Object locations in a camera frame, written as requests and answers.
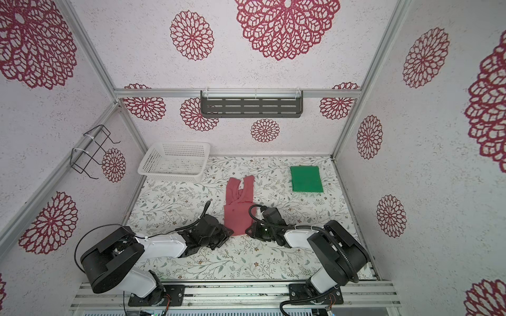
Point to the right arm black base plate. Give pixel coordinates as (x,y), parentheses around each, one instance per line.
(300,294)

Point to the dark grey wall shelf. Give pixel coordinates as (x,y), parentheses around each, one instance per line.
(253,106)

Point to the green tank top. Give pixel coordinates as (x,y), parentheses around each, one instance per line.
(306,179)

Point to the black wire wall rack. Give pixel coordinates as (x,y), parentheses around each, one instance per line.
(83,156)

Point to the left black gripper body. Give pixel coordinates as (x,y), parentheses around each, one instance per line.
(218,239)

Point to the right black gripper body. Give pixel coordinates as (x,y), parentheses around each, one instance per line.
(263,232)

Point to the aluminium front rail frame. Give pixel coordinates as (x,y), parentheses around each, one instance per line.
(242,295)

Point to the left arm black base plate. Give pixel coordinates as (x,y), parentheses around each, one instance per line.
(174,294)

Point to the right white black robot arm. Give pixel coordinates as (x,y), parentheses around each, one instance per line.
(340,254)

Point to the pink red tank top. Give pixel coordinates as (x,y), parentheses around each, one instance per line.
(239,197)

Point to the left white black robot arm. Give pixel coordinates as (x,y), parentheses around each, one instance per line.
(112,262)

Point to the white plastic laundry basket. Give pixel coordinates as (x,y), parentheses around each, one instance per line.
(175,161)

